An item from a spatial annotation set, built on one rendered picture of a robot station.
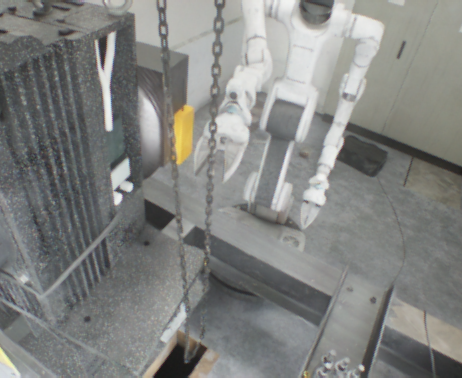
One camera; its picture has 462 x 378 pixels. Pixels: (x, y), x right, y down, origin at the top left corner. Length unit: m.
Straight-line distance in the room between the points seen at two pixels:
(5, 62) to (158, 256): 0.78
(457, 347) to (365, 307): 0.37
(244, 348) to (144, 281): 1.02
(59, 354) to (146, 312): 0.37
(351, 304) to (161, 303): 0.76
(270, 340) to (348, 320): 0.72
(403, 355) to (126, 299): 1.19
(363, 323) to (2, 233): 1.22
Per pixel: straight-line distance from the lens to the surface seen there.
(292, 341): 2.16
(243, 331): 2.13
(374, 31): 1.52
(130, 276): 1.20
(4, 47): 0.68
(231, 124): 0.85
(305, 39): 1.54
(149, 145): 1.10
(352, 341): 1.47
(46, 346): 1.39
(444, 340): 1.66
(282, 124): 1.63
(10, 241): 0.86
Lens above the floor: 1.88
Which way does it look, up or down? 42 degrees down
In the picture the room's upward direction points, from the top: 9 degrees clockwise
